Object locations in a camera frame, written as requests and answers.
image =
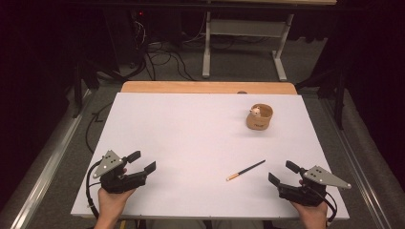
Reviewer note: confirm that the white table frame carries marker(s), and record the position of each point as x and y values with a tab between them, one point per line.
245	28

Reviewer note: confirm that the white table board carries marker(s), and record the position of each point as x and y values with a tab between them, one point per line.
191	136

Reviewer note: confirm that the person's left hand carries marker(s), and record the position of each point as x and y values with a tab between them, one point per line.
110	203

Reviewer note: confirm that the wooden table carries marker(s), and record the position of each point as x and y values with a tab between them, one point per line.
191	87

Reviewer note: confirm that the black metal stand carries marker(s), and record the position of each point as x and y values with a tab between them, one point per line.
339	95
79	86

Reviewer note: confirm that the person's right hand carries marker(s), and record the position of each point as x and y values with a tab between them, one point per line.
313	214

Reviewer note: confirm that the aluminium floor rail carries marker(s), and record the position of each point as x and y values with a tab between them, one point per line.
47	168
356	165

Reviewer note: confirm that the black pen with gold end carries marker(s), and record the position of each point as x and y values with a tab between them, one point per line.
245	171

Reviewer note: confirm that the wooden pen holder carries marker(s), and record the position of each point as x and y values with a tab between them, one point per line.
259	122

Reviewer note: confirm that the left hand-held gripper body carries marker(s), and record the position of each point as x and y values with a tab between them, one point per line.
119	182

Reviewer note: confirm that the dark computer case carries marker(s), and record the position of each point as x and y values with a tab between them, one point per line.
124	35

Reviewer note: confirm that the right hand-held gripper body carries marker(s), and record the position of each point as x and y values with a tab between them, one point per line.
305	192

